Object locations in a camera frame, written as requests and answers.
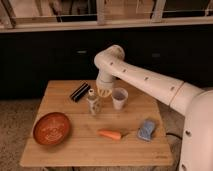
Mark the white paper cup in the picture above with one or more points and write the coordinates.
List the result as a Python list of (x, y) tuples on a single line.
[(119, 98)]

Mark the blue sponge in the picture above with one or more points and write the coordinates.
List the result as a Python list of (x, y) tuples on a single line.
[(146, 130)]

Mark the dark cabinet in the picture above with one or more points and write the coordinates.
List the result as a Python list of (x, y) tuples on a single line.
[(29, 60)]

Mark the orange carrot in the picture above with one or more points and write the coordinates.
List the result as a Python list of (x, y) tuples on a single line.
[(115, 135)]

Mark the wooden table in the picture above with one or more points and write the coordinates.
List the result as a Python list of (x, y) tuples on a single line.
[(85, 147)]

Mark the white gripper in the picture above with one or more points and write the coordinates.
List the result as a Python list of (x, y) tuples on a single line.
[(104, 81)]

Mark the orange ceramic bowl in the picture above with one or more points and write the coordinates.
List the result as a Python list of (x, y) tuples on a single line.
[(51, 129)]

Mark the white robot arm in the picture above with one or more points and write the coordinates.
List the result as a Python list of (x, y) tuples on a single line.
[(194, 103)]

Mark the small clear glass bottle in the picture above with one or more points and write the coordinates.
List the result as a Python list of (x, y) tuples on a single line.
[(93, 102)]

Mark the black rectangular box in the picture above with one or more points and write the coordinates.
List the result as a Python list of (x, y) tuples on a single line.
[(80, 92)]

